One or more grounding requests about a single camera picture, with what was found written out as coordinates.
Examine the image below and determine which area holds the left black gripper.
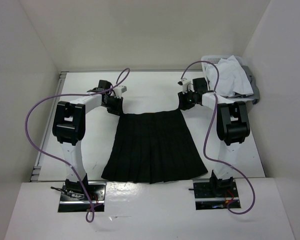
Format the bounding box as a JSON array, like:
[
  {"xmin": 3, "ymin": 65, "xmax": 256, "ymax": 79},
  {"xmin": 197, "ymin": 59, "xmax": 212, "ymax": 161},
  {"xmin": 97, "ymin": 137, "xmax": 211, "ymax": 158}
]
[{"xmin": 102, "ymin": 95, "xmax": 124, "ymax": 117}]

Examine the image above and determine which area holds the black pleated skirt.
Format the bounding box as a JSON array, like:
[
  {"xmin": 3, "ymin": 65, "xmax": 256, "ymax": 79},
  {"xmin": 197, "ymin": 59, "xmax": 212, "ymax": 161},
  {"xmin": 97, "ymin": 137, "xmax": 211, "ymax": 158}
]
[{"xmin": 101, "ymin": 109, "xmax": 208, "ymax": 184}]

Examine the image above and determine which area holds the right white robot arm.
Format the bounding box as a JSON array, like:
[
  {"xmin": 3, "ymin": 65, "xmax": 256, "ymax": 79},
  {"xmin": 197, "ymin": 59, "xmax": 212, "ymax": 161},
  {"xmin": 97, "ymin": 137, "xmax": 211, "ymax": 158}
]
[{"xmin": 178, "ymin": 77, "xmax": 251, "ymax": 197}]

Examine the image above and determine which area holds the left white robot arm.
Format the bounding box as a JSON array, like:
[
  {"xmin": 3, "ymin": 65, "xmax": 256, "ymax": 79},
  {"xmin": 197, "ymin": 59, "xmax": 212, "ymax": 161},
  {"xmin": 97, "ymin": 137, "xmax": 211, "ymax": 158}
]
[{"xmin": 52, "ymin": 80, "xmax": 127, "ymax": 200}]

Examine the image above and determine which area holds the white laundry basket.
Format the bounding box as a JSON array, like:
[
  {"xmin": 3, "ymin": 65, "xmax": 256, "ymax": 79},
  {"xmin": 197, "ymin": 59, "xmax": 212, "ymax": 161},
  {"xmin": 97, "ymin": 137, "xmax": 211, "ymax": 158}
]
[{"xmin": 201, "ymin": 55, "xmax": 248, "ymax": 89}]

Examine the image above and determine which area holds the white skirt in basket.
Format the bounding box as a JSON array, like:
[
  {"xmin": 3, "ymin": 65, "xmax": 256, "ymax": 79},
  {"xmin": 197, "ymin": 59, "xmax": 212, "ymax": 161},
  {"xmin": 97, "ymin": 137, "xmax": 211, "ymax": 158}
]
[{"xmin": 205, "ymin": 55, "xmax": 254, "ymax": 98}]

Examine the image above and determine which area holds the grey skirt in basket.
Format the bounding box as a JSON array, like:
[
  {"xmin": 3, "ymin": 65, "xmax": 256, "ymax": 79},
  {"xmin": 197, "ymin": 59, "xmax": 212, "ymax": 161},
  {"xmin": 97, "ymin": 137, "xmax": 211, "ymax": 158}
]
[{"xmin": 217, "ymin": 65, "xmax": 260, "ymax": 105}]

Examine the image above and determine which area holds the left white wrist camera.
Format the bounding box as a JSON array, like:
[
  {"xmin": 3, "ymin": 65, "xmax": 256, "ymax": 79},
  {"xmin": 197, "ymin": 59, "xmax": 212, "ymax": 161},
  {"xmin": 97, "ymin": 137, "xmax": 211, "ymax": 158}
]
[{"xmin": 112, "ymin": 85, "xmax": 127, "ymax": 99}]

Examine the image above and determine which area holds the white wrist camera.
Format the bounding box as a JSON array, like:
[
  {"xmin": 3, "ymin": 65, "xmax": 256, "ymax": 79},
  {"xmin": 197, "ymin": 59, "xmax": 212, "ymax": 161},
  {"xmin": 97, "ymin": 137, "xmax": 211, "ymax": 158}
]
[
  {"xmin": 177, "ymin": 78, "xmax": 192, "ymax": 94},
  {"xmin": 112, "ymin": 85, "xmax": 127, "ymax": 99}
]

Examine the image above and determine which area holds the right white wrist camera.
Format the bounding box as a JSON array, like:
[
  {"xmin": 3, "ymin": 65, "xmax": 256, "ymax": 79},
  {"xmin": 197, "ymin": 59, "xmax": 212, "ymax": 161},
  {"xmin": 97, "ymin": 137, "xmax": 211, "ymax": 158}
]
[{"xmin": 177, "ymin": 78, "xmax": 192, "ymax": 94}]

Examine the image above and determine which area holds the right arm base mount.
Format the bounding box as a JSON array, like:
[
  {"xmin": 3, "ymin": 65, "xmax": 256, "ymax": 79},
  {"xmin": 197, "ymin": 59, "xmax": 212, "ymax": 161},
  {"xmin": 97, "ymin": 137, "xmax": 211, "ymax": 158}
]
[{"xmin": 188, "ymin": 179, "xmax": 241, "ymax": 211}]

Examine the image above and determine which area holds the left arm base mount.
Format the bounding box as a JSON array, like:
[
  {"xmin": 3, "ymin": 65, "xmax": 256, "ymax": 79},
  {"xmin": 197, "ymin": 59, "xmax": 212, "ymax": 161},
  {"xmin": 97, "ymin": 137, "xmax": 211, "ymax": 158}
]
[{"xmin": 50, "ymin": 181, "xmax": 106, "ymax": 213}]

